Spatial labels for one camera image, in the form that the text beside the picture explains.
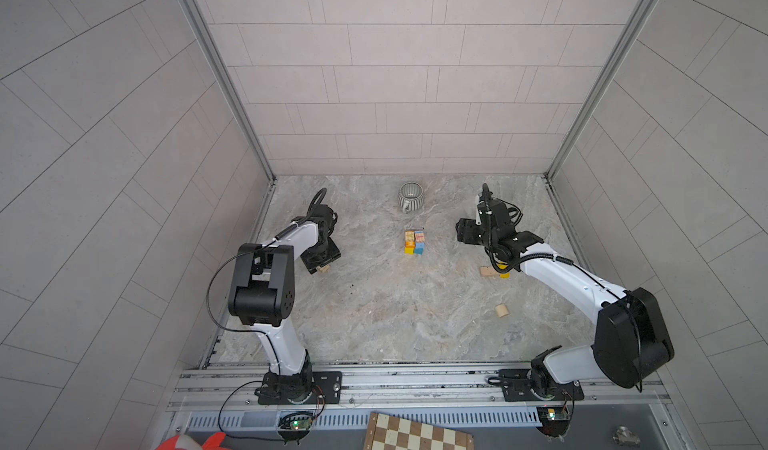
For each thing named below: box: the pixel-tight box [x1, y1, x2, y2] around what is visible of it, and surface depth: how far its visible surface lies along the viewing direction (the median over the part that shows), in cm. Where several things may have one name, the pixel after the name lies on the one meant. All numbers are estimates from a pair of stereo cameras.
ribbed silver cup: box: [399, 182, 423, 214], surface depth 104 cm
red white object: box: [156, 432, 226, 450], surface depth 61 cm
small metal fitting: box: [612, 425, 641, 448], surface depth 65 cm
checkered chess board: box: [363, 412, 475, 450], surface depth 64 cm
